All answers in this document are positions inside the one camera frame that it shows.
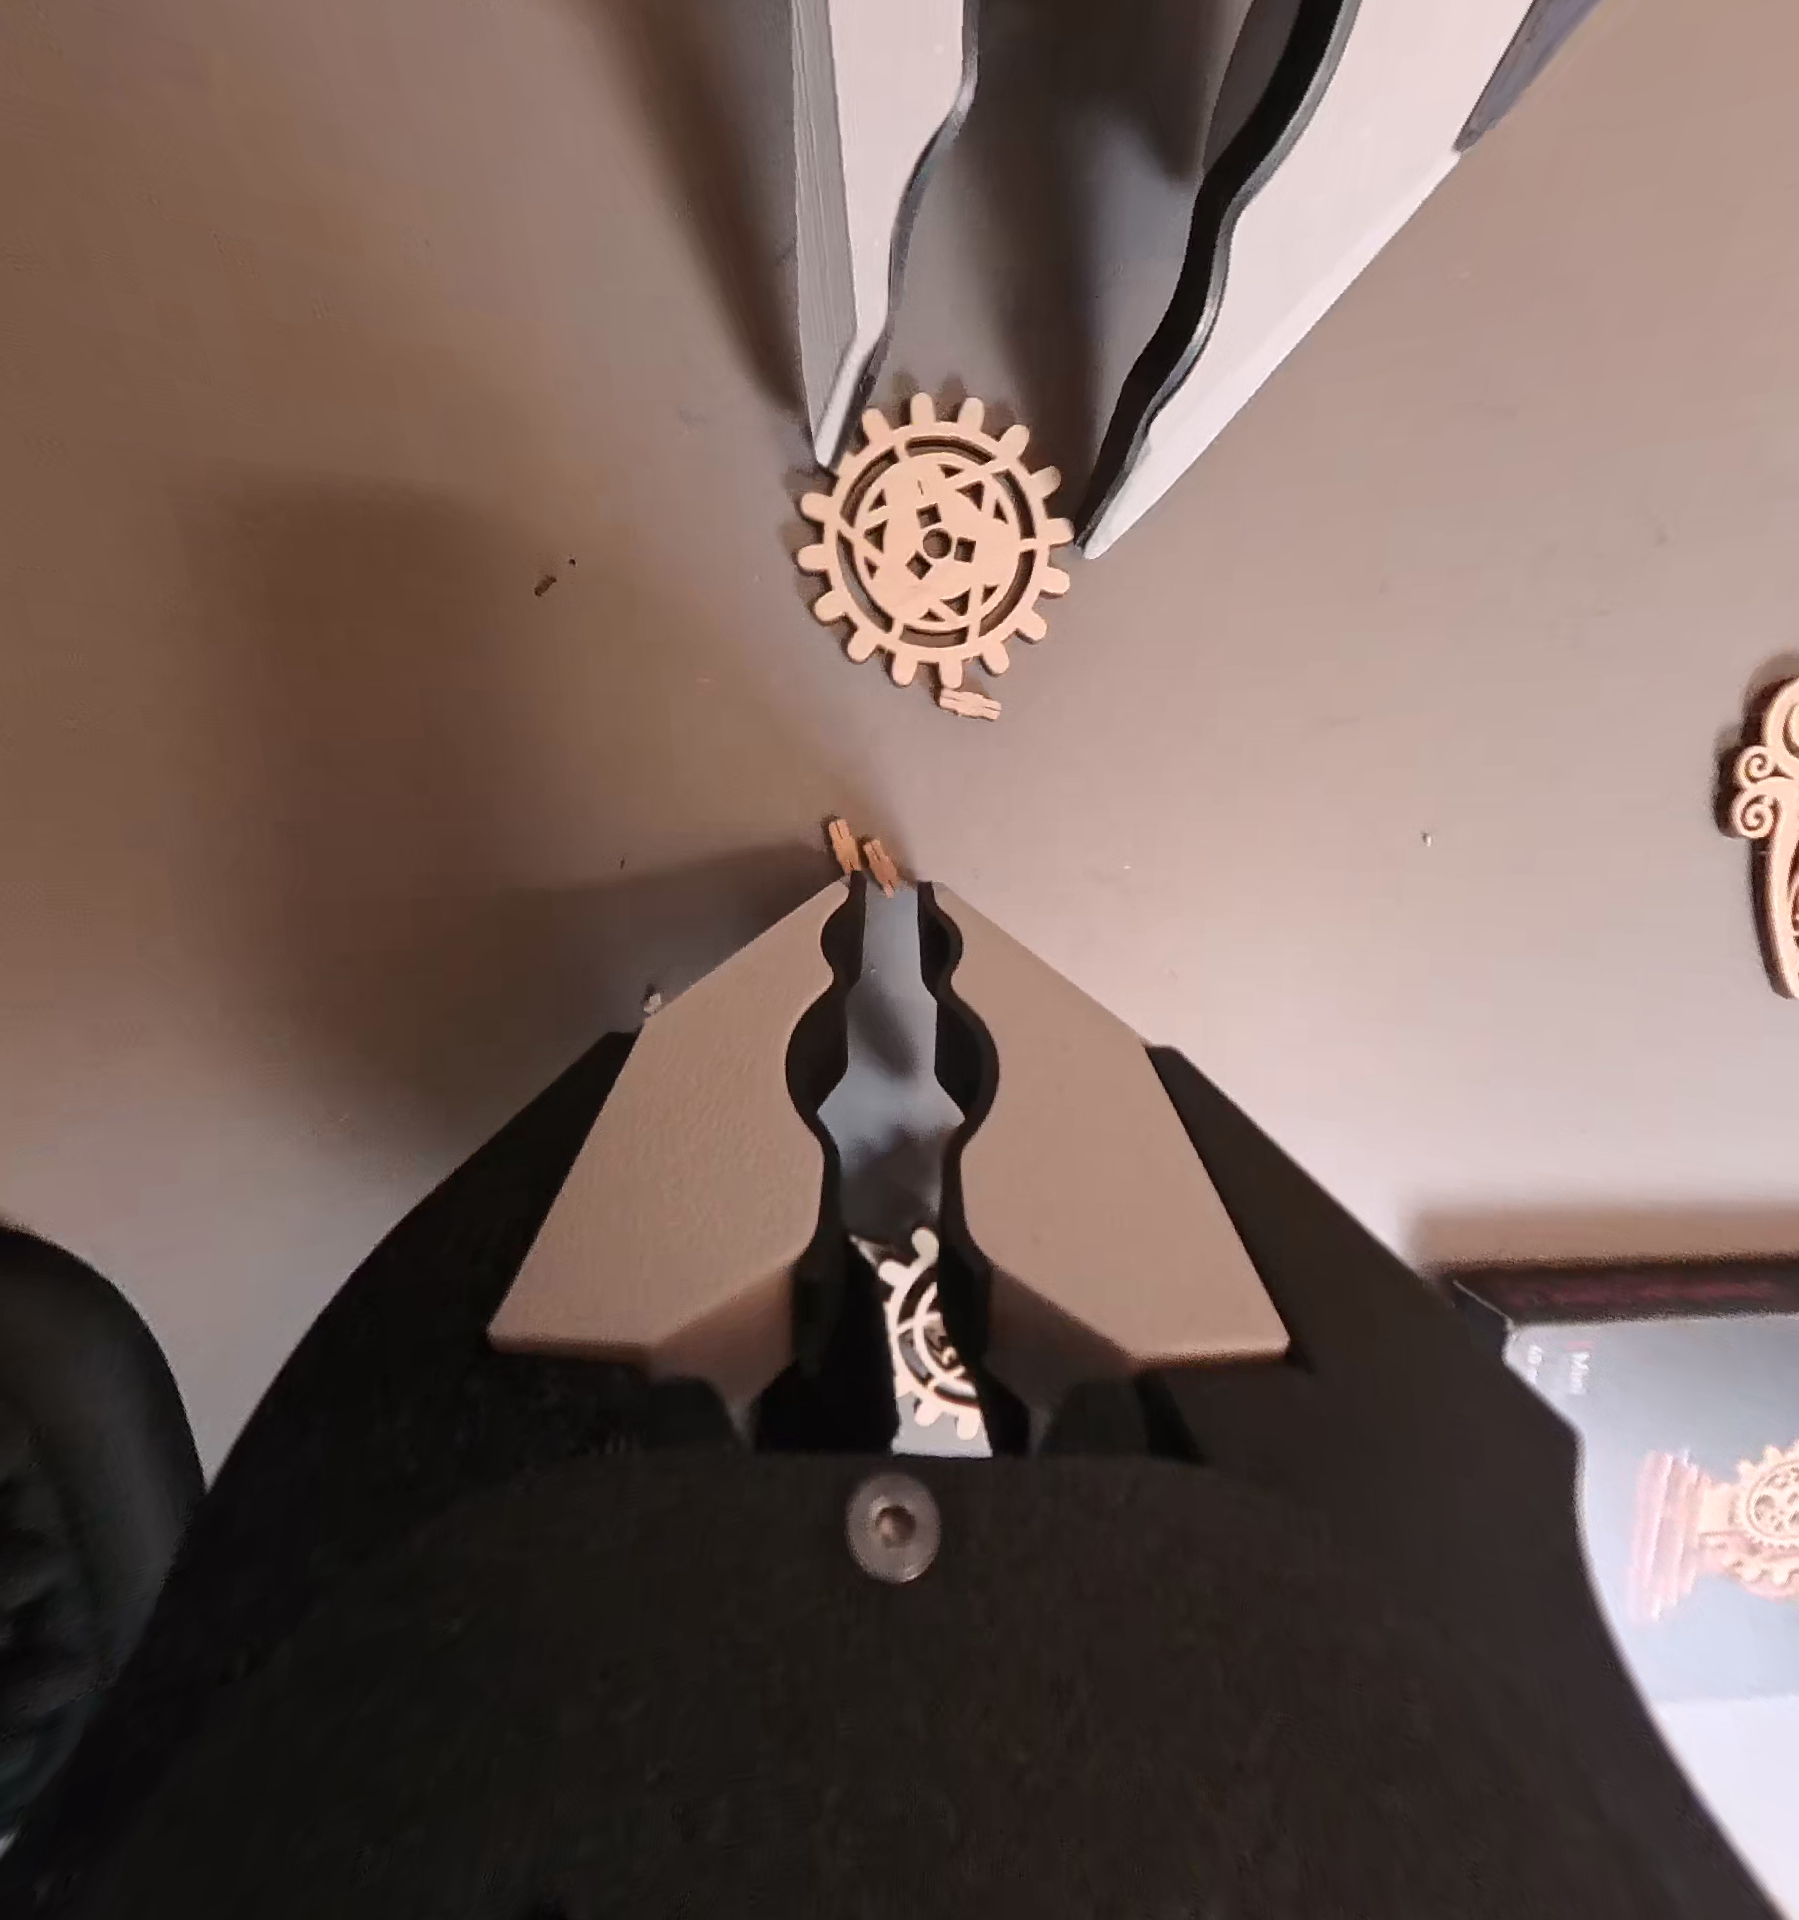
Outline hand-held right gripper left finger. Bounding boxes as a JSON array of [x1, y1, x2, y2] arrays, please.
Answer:
[[486, 878, 869, 1427]]

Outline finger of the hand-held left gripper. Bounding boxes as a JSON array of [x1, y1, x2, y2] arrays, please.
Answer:
[[790, 0, 982, 469], [1074, 0, 1532, 564]]

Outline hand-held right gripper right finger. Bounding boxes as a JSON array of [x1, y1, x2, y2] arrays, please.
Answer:
[[915, 886, 1286, 1427]]

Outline wooden gear assembly with pegs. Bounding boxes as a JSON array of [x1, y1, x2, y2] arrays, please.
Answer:
[[854, 1227, 986, 1444]]

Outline wooden gear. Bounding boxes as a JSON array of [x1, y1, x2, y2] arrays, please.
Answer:
[[794, 394, 1075, 692]]

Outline black puzzle box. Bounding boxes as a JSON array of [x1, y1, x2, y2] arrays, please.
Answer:
[[1439, 1260, 1799, 1704]]

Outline black textured seat cushion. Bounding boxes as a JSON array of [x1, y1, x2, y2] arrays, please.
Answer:
[[0, 1216, 203, 1855]]

